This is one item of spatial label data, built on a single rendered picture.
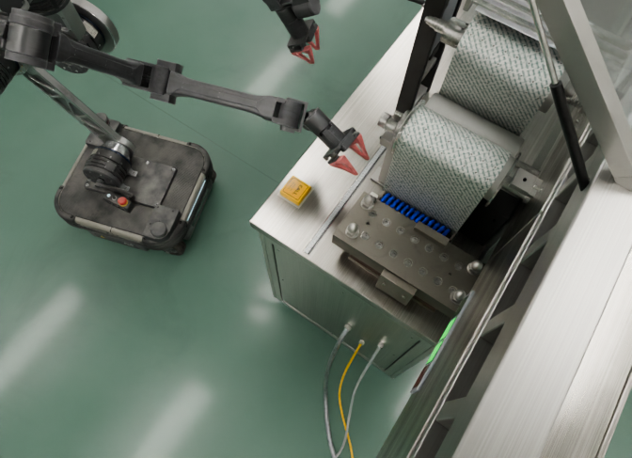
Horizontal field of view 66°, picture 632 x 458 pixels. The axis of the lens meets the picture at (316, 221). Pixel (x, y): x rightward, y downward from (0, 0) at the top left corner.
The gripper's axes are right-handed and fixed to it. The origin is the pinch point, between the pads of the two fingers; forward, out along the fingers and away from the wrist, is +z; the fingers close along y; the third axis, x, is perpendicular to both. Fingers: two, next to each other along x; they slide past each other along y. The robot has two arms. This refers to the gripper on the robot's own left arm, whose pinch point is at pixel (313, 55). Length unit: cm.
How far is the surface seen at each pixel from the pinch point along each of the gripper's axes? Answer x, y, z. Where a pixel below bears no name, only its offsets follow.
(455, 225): -47, -46, 25
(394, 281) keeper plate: -34, -64, 23
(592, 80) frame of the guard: -81, -60, -40
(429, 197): -42, -43, 16
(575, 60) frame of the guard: -79, -59, -42
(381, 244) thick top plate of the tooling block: -30, -56, 19
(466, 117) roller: -50, -25, 7
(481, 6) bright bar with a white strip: -56, -11, -14
